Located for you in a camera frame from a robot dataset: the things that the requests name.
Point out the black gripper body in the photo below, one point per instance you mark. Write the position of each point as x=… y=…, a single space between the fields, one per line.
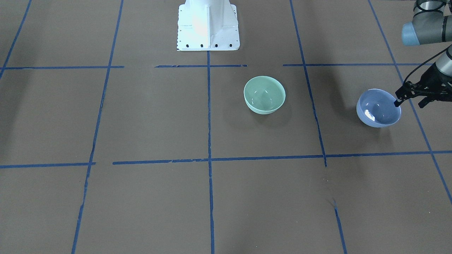
x=430 y=78

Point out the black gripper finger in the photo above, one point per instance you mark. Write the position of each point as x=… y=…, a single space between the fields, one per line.
x=425 y=101
x=401 y=97

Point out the blue bowl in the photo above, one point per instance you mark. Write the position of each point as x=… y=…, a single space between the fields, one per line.
x=375 y=108

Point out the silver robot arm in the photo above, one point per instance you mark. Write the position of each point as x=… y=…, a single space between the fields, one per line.
x=429 y=25

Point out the green bowl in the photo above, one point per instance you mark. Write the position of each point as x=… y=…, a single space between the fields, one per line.
x=264 y=95

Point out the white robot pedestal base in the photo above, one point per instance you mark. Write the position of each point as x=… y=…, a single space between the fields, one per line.
x=207 y=25

